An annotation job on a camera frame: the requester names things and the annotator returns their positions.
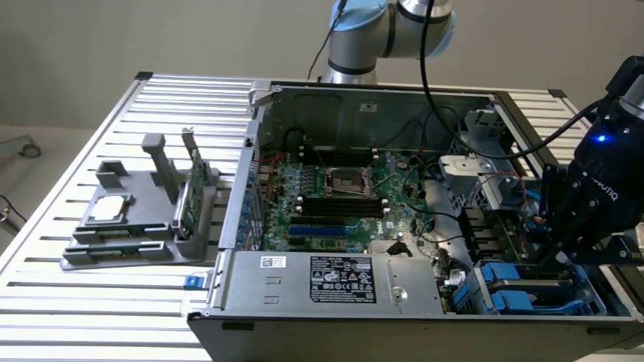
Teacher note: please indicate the blue expansion slot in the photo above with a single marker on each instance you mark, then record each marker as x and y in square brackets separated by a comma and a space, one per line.
[316, 229]

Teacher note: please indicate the black RAM slot bank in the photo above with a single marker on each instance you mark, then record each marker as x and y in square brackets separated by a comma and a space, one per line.
[341, 205]
[341, 154]

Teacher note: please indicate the grey plastic parts rack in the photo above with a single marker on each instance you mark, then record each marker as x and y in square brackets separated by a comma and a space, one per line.
[150, 188]

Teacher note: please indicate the green motherboard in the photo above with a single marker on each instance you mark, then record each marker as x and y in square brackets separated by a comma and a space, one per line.
[397, 226]

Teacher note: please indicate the silver CPU chip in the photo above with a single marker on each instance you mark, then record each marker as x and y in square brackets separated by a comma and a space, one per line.
[110, 209]

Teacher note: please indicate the metal CPU socket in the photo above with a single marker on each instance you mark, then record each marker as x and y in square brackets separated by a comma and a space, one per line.
[349, 181]

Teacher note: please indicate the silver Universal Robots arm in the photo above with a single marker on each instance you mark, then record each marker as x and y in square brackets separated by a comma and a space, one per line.
[358, 49]

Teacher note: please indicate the grey caster wheel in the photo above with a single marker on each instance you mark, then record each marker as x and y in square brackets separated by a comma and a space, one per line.
[29, 151]

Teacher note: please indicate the silver metal drive cage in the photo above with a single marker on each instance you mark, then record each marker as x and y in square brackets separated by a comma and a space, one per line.
[468, 173]

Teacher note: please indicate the blue disk bay caddy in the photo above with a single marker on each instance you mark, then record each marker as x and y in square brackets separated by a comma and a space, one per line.
[513, 301]
[500, 271]

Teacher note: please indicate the silver power supply unit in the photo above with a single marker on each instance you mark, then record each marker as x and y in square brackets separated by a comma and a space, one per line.
[301, 283]

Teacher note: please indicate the green graphics card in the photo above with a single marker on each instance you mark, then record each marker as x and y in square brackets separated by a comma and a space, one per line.
[193, 188]

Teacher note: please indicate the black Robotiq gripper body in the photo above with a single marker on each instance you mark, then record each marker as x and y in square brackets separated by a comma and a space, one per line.
[605, 177]

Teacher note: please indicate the blue case latch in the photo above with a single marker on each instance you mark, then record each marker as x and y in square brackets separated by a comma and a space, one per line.
[190, 283]

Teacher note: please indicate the green RAM stick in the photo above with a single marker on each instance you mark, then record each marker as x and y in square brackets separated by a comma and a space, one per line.
[114, 232]

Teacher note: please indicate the round coin cell battery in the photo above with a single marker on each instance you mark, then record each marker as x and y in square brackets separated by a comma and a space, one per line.
[400, 164]

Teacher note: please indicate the open grey PC case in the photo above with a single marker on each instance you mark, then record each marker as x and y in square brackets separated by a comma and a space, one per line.
[326, 332]

